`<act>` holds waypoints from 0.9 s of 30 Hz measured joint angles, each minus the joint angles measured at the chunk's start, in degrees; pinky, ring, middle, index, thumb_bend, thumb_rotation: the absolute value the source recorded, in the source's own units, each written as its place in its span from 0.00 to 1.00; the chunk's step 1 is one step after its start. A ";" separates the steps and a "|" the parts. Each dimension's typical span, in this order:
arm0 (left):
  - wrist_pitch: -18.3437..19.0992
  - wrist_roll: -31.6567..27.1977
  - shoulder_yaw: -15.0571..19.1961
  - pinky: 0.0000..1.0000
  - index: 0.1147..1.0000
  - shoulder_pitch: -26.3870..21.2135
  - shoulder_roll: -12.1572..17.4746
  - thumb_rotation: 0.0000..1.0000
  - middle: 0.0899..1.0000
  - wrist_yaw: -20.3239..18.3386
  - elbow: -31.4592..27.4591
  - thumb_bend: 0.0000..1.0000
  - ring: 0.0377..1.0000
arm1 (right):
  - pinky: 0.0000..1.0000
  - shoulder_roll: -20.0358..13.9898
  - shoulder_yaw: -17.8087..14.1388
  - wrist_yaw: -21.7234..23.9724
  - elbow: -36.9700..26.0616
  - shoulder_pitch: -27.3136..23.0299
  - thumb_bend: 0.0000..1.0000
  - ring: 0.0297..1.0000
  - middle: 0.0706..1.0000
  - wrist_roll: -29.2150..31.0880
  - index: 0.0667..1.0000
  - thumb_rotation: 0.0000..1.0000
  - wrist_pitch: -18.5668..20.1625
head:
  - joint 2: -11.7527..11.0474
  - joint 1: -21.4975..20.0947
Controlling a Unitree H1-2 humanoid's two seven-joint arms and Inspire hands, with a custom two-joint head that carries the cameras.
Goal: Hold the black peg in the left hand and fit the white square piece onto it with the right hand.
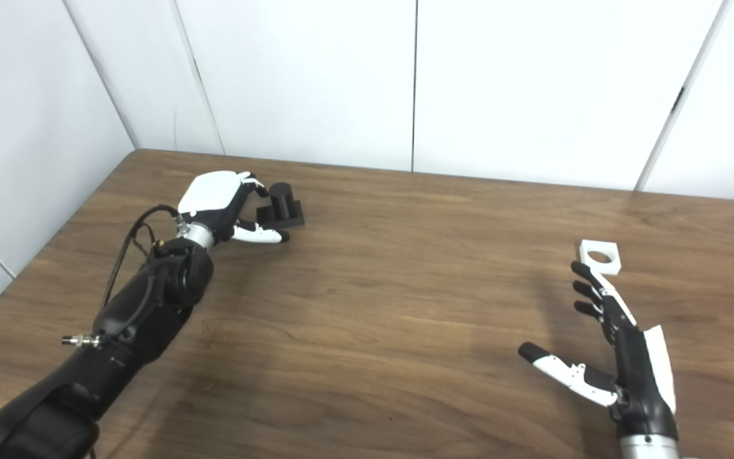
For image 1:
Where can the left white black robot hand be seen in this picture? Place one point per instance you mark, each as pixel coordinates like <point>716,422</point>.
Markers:
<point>211,191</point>

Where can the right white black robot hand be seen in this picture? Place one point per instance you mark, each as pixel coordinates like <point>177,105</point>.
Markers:
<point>638,382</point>

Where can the black peg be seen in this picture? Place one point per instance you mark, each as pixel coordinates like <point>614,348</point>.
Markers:
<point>281,197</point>

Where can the white square piece with hole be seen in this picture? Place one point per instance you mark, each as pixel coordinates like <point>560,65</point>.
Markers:
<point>615,269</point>

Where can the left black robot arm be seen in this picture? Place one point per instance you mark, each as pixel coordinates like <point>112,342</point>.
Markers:
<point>137,319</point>

